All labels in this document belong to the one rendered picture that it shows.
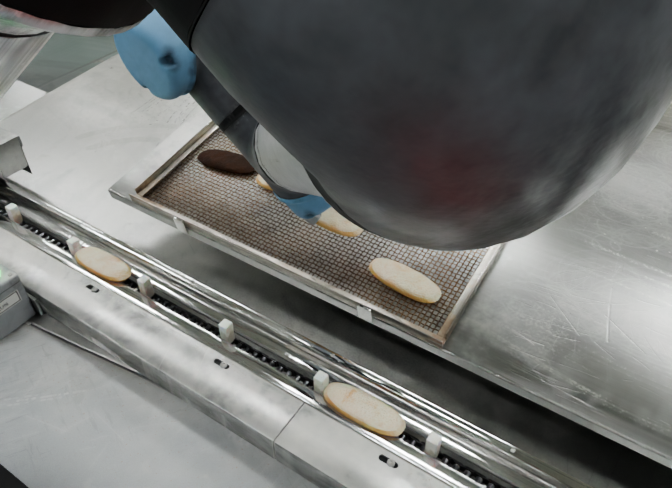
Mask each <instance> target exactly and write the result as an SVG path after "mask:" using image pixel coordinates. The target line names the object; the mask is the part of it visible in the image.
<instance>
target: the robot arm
mask: <svg viewBox="0 0 672 488"><path fill-rule="evenodd" d="M54 33H60V34H68V35H77V36H86V37H95V36H110V35H114V41H115V45H116V49H117V51H118V54H119V56H120V58H121V60H122V62H123V63H124V65H125V67H126V68H127V70H128V71H129V72H130V74H131V75H132V76H133V78H134V79H135V80H136V81H137V82H138V83H139V84H140V85H141V86H142V87H144V88H148V89H149V91H150V92H151V93H152V94H153V95H154V96H156V97H158V98H161V99H165V100H172V99H176V98H178V97H179V96H184V95H187V94H188V93H189V94H190V96H191V97H192V98H193V99H194V100H195V101H196V102H197V104H198V105H199V106H200V107H201V108H202V109H203V110H204V112H205V113H206V114H207V115H208V116H209V117H210V119H211V120H212V121H213V122H214V123H215V124H216V125H217V127H219V128H220V129H221V130H222V132H223V133H224V134H225V135H226V136H227V137H228V138H229V140H230V141H231V142H232V143H233V144H234V145H235V147H236V148H237V149H238V150H239V151H240V152H241V154H242V155H243V156H244V157H245V158H246V159H247V161H248V162H249V163H250V164H251V165H252V166H253V168H254V169H255V170H256V171H257V172H258V173H259V175H260V176H261V177H262V178H263V179H264V180H265V182H266V183H267V184H268V185H269V186H270V187H271V189H272V190H273V193H274V195H275V196H276V197H277V198H278V200H280V201H281V202H283V203H285V204H286V205H287V206H288V207H289V208H290V209H291V210H292V211H293V212H294V213H295V214H296V215H297V216H298V217H300V218H303V219H304V220H305V221H306V222H308V223H310V224H312V225H315V224H316V223H317V221H318V220H319V219H320V217H321V213H323V212H325V211H326V210H327V209H329V208H330V207H332V208H333V209H335V210H336V211H337V212H338V213H339V214H340V215H341V216H343V217H344V218H346V219H347V220H348V221H350V222H351V223H353V224H355V225H356V226H358V227H360V228H362V229H363V230H366V231H368V232H370V233H373V234H375V235H377V236H380V237H383V238H385V239H388V240H392V241H394V242H397V243H400V244H405V245H410V246H416V247H421V248H426V249H431V250H436V251H466V250H475V249H484V248H487V247H491V246H495V245H498V244H502V243H505V242H509V241H512V240H516V239H520V238H523V237H526V236H528V235H530V234H531V233H533V232H535V231H537V230H539V229H541V228H543V227H545V226H546V225H548V224H550V223H552V222H554V221H556V220H558V219H560V218H561V217H563V216H565V215H567V214H568V213H570V212H572V211H574V210H575V209H576V208H577V207H578V206H580V205H581V204H582V203H583V202H584V201H586V200H587V199H588V198H589V197H591V196H592V195H593V194H594V193H595V192H597V191H598V190H599V189H600V188H601V187H603V186H604V185H605V184H606V183H607V182H608V181H609V180H610V179H612V178H613V177H614V176H615V175H616V174H617V173H618V172H619V171H620V170H621V169H622V168H623V167H624V165H625V164H626V163H627V162H628V160H629V159H630V158H631V157H632V155H633V154H634V153H635V152H636V150H637V149H638V148H639V147H640V145H641V144H642V143H643V141H644V140H645V139H646V138H647V136H648V135H649V134H650V133H651V131H652V130H653V129H654V128H655V126H656V125H657V124H658V123H659V121H660V119H661V118H662V116H663V115H664V113H665V112H666V110H667V109H668V107H669V105H670V104H671V102H672V0H0V99H1V98H2V97H3V95H4V94H5V93H6V92H7V91H8V89H9V88H10V87H11V86H12V85H13V83H14V82H15V81H16V80H17V78H18V77H19V76H20V75H21V74H22V72H23V71H24V70H25V69H26V67H27V66H28V65H29V64H30V63H31V61H32V60H33V59H34V58H35V56H36V55H37V54H38V53H39V52H40V50H41V49H42V48H43V47H44V46H45V44H46V43H47V42H48V41H49V39H50V38H51V37H52V36H53V35H54Z"/></svg>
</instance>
